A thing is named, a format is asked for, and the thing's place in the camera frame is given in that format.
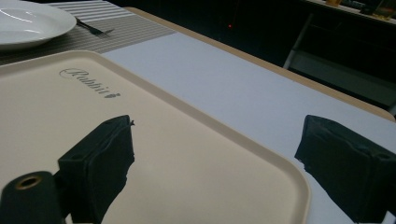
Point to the grey striped placemat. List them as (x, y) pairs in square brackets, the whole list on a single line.
[(130, 31)]

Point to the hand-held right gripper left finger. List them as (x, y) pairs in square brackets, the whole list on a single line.
[(93, 168)]

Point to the light blue placemat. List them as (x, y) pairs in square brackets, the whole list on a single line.
[(233, 93)]

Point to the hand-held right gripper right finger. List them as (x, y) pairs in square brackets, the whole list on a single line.
[(351, 174)]

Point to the white round plate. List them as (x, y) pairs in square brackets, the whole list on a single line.
[(31, 25)]

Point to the grey metal stand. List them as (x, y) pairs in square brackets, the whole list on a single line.
[(336, 74)]

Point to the beige plastic tray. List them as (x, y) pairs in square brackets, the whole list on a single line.
[(186, 161)]

